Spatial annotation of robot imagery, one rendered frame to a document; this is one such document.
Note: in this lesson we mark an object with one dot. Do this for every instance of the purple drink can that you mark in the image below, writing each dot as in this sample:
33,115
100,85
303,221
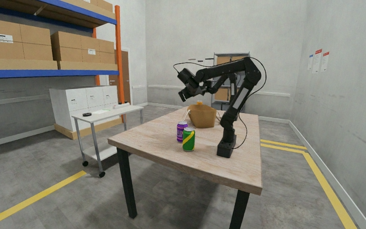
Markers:
180,127

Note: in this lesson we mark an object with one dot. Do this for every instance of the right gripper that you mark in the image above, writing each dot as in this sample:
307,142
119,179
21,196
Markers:
203,88

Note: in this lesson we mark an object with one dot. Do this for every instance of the green and yellow drink can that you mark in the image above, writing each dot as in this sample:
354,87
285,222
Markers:
188,139

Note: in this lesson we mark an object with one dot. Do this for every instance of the tan bag with white handle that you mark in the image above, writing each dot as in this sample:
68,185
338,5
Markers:
201,115

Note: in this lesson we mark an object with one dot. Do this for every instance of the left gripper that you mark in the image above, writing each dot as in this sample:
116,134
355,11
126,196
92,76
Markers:
185,93

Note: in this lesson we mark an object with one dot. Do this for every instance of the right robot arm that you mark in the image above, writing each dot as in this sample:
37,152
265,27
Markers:
214,89

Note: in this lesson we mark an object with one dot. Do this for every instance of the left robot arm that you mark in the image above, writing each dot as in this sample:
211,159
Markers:
252,76

